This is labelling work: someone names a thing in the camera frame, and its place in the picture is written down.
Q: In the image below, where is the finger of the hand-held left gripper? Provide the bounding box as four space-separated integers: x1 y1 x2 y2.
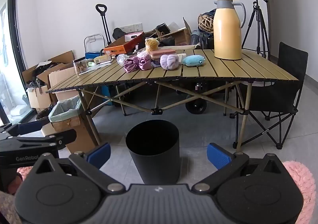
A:
0 117 50 136
0 129 77 150

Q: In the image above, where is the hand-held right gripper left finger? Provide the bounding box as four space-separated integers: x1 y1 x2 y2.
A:
32 143 126 193

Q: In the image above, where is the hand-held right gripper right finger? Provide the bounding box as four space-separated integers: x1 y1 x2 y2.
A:
192 143 287 193

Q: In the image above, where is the black trash bin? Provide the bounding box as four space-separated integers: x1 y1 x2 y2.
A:
125 120 180 185

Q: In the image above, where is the blue plush toy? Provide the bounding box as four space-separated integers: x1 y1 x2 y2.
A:
182 55 206 67

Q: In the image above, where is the yellow and white plush toy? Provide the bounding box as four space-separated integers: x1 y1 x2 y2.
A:
145 37 159 53

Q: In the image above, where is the person's left forearm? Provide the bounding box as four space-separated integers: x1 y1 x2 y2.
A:
0 166 34 224

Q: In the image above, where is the cardboard box green liner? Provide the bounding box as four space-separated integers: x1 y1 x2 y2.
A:
48 94 97 155

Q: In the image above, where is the white cardboard box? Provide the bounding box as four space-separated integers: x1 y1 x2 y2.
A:
27 85 52 113

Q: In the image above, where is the blue plastic crate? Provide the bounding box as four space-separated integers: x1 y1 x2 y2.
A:
101 85 117 106

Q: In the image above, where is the clear photo box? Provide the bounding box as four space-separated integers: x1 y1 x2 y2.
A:
73 57 88 75

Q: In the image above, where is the pink fluffy pant leg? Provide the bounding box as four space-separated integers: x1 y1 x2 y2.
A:
282 161 314 224

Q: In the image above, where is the blue box white label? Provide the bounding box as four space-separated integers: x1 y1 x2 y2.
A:
85 51 101 60

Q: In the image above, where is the olive folding camping table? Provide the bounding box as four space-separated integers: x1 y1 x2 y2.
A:
46 49 300 152

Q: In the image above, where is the beige small carton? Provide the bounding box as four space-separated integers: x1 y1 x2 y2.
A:
94 55 112 64

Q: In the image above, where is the mauve satin cloth bundle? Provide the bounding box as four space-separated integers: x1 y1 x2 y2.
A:
139 55 152 70
124 56 142 73

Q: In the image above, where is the crumpled clear plastic bottle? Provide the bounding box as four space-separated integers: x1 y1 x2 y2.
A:
117 54 130 66

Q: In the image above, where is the lavender plush toy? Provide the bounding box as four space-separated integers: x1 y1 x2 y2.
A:
160 54 180 70

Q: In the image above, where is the orange cardboard box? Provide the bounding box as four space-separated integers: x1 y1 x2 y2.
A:
103 31 145 55

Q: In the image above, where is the black folding chair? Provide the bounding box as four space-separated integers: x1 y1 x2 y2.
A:
230 42 309 150

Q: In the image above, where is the black bag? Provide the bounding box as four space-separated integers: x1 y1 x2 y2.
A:
113 28 130 40

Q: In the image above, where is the yellow thermos jug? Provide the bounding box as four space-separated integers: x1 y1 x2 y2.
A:
214 0 247 60

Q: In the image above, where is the open brown cardboard box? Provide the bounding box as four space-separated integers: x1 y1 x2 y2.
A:
144 17 192 45

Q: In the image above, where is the wicker ball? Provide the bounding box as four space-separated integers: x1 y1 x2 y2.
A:
198 14 214 32

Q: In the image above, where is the black tripod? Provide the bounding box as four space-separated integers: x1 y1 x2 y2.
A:
241 0 279 59

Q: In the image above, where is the black pouch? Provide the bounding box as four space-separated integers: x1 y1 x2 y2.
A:
156 23 171 34

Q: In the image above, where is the black door frame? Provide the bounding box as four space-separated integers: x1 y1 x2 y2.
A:
0 0 34 126

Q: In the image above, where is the white metal frame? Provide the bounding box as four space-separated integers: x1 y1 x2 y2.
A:
84 34 105 53

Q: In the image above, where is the black trolley handle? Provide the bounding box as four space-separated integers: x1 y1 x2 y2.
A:
95 4 112 47

